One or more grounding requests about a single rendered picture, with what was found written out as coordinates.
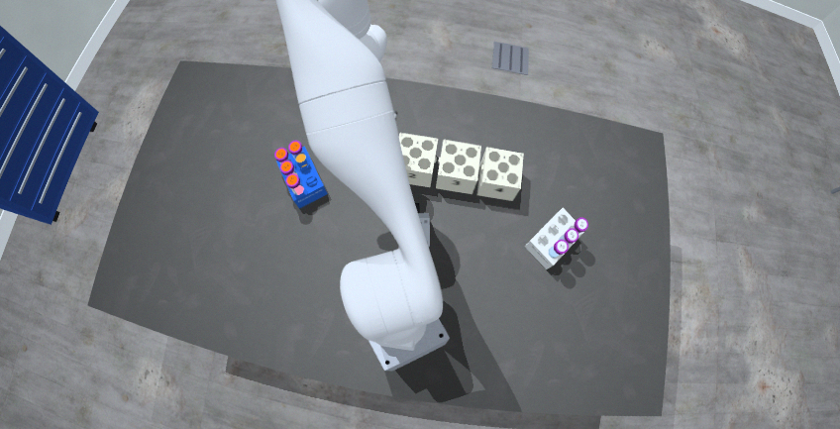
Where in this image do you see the blue tube rack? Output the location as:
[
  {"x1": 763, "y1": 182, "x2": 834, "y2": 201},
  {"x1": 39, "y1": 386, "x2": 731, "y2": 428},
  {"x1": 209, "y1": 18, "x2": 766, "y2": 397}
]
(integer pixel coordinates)
[{"x1": 287, "y1": 146, "x2": 328, "y2": 208}]

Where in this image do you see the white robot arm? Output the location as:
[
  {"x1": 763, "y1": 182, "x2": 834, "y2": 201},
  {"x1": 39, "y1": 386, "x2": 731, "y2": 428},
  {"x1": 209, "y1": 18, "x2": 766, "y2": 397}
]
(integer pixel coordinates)
[{"x1": 275, "y1": 0, "x2": 443, "y2": 351}]

